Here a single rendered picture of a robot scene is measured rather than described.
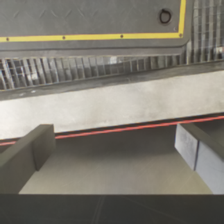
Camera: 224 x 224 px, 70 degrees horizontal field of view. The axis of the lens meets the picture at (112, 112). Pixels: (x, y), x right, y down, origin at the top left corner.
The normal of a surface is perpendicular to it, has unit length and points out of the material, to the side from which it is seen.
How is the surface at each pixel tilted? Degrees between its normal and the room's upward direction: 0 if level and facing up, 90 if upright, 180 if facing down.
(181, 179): 67
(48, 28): 0
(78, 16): 0
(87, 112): 0
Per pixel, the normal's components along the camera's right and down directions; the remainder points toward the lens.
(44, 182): -0.14, -0.80
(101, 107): -0.01, 0.27
